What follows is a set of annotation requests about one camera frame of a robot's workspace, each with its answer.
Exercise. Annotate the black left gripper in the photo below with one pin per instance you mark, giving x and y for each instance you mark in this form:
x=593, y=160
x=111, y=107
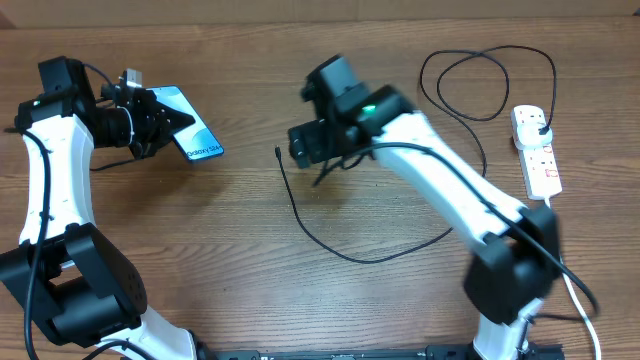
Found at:
x=162, y=124

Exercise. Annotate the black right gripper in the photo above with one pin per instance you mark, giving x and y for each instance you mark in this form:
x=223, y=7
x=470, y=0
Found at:
x=309, y=148

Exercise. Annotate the smartphone with blue screen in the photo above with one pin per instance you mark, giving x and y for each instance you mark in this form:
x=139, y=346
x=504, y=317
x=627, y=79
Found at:
x=196, y=142

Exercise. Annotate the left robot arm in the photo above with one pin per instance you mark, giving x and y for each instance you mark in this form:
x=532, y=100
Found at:
x=73, y=284

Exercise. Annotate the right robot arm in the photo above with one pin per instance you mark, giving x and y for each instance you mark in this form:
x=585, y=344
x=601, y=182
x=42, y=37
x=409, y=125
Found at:
x=515, y=249

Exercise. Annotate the white charger plug adapter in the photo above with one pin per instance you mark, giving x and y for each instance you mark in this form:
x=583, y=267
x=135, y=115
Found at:
x=529, y=136

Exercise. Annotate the white power strip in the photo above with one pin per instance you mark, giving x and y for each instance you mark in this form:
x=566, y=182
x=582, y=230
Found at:
x=539, y=167

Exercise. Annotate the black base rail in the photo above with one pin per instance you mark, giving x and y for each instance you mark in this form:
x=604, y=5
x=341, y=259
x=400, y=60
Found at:
x=345, y=354

